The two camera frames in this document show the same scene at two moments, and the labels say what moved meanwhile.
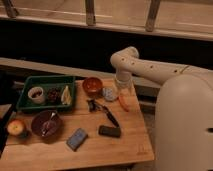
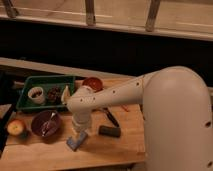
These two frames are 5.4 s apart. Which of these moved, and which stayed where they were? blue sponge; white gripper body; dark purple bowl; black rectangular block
Moved: white gripper body
Stayed: black rectangular block; dark purple bowl; blue sponge
